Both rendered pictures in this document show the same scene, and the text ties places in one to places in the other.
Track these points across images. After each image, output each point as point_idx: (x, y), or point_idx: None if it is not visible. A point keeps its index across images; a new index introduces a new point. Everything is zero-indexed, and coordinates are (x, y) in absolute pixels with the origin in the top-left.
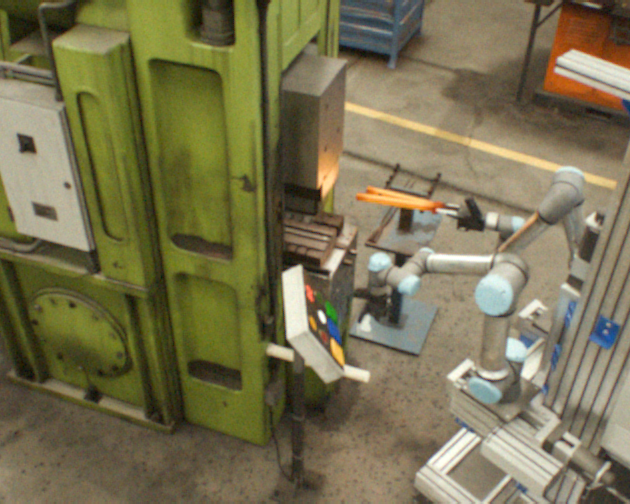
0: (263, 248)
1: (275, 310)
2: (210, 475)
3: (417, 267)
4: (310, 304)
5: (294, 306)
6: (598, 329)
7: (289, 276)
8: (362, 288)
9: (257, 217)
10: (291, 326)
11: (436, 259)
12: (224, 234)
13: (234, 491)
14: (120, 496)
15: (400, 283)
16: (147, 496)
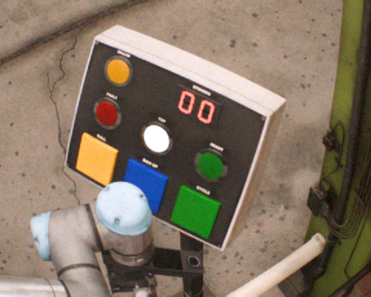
0: (349, 89)
1: (335, 215)
2: (288, 230)
3: (62, 263)
4: (166, 93)
5: (171, 55)
6: None
7: (261, 94)
8: (190, 268)
9: (342, 16)
10: (133, 35)
11: (39, 281)
12: None
13: (244, 247)
14: (323, 121)
15: (51, 210)
16: (306, 148)
